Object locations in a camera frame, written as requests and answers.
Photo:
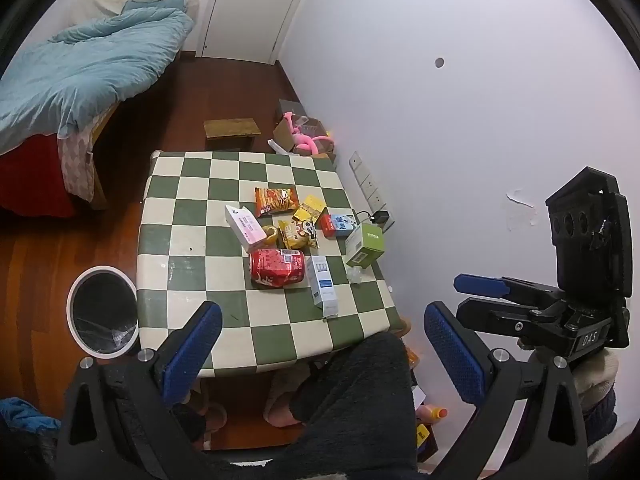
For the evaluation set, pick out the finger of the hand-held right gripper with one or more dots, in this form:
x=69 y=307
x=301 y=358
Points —
x=480 y=284
x=500 y=317

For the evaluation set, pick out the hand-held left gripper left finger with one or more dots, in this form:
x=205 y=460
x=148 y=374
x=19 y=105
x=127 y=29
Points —
x=196 y=347

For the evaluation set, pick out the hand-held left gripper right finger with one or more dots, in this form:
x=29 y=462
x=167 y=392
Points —
x=452 y=352

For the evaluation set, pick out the white trash bin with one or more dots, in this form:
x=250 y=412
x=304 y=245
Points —
x=102 y=310

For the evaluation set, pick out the yellow cigarette box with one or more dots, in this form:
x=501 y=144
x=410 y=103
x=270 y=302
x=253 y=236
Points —
x=312 y=206

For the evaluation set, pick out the person's right forearm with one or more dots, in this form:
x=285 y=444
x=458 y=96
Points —
x=595 y=380

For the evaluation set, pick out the orange bottle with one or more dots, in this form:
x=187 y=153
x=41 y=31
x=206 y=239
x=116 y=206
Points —
x=434 y=414

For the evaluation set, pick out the beige slipper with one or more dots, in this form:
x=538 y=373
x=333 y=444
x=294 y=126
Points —
x=215 y=416

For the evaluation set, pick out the person's foot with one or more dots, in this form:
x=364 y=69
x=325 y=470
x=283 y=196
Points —
x=282 y=412

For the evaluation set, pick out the person's leg in dark pants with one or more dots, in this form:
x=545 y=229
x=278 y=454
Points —
x=350 y=400

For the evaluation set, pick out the red snack pack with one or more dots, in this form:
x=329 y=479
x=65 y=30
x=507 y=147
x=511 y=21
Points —
x=276 y=267

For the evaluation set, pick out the black charger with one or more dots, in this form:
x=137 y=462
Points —
x=381 y=216

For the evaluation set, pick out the green box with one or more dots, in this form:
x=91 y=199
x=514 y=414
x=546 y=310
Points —
x=365 y=247

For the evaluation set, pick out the clear plastic wrapper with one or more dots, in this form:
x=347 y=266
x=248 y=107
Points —
x=356 y=275

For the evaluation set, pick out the green white checkered tablecloth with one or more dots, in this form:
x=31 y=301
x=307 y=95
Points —
x=200 y=220

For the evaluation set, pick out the white pink box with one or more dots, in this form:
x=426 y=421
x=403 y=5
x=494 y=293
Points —
x=245 y=227

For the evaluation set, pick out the gold wrapper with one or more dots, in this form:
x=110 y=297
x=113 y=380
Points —
x=271 y=236

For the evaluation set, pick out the white blue box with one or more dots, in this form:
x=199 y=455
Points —
x=321 y=285

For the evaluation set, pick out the yellow panda snack packet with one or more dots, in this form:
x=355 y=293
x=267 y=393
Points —
x=299 y=234

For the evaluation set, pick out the blue red milk carton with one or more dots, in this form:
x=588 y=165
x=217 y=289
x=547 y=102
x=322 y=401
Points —
x=337 y=225

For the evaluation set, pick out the orange snack bag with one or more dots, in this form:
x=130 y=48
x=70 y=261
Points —
x=274 y=201

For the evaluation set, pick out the blue cloth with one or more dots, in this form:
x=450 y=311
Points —
x=27 y=412

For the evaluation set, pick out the patterned bed sheet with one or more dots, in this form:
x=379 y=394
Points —
x=77 y=165

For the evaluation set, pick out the small wooden stool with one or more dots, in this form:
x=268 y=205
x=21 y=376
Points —
x=231 y=128

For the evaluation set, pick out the pink plush toy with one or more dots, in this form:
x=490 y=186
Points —
x=306 y=146

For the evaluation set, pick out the cardboard box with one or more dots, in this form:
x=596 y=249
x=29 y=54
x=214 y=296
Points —
x=282 y=135

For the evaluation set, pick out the red blanket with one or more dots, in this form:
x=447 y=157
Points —
x=35 y=180

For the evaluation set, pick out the light blue duvet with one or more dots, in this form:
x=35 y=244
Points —
x=85 y=65

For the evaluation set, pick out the white door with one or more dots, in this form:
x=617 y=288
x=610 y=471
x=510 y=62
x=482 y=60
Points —
x=250 y=5

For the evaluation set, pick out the wooden bed frame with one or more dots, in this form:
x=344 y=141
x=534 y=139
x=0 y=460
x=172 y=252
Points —
x=100 y=160

